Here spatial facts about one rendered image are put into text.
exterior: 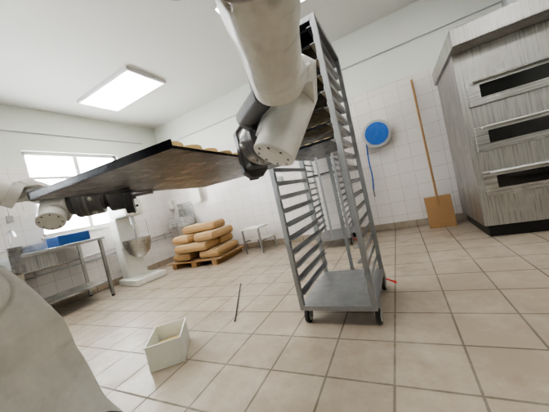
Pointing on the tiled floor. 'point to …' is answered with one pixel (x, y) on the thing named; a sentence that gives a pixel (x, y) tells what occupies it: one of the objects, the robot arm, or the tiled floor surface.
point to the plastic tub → (167, 345)
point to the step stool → (257, 236)
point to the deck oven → (499, 116)
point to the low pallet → (207, 259)
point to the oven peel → (445, 211)
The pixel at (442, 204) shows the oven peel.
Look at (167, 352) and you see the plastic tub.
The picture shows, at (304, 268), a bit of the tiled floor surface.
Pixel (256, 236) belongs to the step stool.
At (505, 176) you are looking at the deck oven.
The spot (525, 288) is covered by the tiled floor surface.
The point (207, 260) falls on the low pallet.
